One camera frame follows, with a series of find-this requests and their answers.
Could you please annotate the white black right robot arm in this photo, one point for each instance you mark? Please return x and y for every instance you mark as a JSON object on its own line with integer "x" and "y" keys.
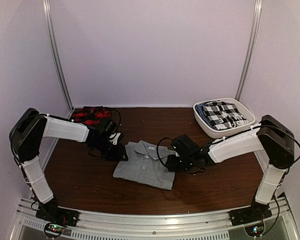
{"x": 269, "y": 137}

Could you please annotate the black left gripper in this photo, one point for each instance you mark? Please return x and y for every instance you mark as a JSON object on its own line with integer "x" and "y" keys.
{"x": 118, "y": 155}

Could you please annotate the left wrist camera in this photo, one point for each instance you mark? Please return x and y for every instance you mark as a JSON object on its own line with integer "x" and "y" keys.
{"x": 116, "y": 137}

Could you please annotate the grey long sleeve shirt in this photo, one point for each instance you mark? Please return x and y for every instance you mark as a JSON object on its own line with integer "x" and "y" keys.
{"x": 145, "y": 165}

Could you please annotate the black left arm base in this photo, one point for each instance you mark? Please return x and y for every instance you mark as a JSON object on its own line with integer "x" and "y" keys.
{"x": 57, "y": 219}

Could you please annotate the black white checked shirt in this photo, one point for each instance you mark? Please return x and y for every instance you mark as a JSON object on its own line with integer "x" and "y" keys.
{"x": 224, "y": 115}

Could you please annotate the blue plaid shirt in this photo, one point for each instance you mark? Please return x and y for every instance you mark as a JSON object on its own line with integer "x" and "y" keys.
{"x": 200, "y": 111}

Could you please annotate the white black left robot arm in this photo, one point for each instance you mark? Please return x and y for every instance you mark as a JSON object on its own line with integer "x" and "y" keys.
{"x": 33, "y": 127}

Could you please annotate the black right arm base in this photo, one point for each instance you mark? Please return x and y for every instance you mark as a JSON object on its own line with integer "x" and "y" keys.
{"x": 252, "y": 217}

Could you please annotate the left aluminium corner post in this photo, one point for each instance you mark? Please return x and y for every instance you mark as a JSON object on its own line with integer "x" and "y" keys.
{"x": 55, "y": 53}

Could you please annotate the red black plaid shirt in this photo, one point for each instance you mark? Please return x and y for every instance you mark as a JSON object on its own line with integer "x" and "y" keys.
{"x": 90, "y": 115}

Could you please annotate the aluminium front rail frame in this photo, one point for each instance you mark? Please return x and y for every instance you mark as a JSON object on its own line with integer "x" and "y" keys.
{"x": 213, "y": 225}

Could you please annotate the aluminium corner post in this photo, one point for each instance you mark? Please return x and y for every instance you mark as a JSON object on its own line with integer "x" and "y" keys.
{"x": 55, "y": 53}
{"x": 254, "y": 31}

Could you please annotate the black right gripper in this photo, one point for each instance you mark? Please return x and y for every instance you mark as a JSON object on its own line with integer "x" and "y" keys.
{"x": 172, "y": 165}

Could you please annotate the white laundry basket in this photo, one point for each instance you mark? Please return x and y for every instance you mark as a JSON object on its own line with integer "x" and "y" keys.
{"x": 219, "y": 134}

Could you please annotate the right aluminium corner post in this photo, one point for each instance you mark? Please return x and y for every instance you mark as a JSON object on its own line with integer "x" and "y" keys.
{"x": 254, "y": 31}

